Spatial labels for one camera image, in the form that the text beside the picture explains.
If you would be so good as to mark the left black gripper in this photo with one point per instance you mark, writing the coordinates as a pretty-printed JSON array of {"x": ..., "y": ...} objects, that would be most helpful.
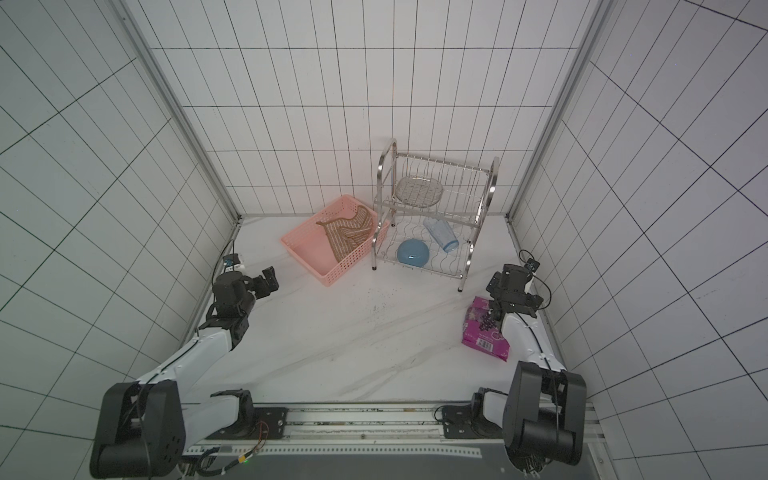
[{"x": 259, "y": 282}]

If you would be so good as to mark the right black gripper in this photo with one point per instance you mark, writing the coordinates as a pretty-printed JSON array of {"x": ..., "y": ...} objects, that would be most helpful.
[{"x": 512, "y": 303}]

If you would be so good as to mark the brown striped square dishcloth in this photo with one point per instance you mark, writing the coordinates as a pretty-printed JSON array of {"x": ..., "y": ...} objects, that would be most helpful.
[{"x": 347, "y": 235}]

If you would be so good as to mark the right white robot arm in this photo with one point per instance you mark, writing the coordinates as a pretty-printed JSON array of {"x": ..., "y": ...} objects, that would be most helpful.
[{"x": 543, "y": 418}]

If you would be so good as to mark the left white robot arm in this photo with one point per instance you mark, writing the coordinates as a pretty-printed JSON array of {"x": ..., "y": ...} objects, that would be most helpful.
[{"x": 145, "y": 426}]

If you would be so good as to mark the purple tissue pack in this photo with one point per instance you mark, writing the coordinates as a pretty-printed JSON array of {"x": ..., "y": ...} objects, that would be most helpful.
[{"x": 480, "y": 332}]

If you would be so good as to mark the pink plastic basket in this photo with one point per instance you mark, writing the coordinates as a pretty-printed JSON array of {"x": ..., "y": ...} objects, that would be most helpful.
[{"x": 308, "y": 244}]

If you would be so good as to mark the clear blue glass cup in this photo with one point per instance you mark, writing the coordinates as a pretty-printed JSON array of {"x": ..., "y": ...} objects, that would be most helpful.
[{"x": 443, "y": 234}]

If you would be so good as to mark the blue bowl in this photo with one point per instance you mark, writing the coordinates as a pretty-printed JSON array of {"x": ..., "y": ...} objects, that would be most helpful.
[{"x": 414, "y": 253}]

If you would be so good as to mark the metal two-tier dish rack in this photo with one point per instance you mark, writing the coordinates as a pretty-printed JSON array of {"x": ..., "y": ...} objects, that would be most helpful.
[{"x": 465, "y": 204}]

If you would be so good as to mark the round glass plate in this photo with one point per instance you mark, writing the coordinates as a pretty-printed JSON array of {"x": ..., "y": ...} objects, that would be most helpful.
[{"x": 419, "y": 192}]

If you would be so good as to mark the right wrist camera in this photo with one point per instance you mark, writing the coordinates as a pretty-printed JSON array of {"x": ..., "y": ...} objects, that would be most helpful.
[{"x": 532, "y": 265}]

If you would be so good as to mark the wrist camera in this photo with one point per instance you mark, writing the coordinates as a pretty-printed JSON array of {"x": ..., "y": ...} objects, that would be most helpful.
[
  {"x": 532, "y": 265},
  {"x": 231, "y": 262}
]

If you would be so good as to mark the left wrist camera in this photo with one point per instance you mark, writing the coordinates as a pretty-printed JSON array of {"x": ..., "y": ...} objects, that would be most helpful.
[{"x": 231, "y": 262}]

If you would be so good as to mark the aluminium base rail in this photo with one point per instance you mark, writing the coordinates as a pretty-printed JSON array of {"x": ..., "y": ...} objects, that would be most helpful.
[{"x": 433, "y": 428}]

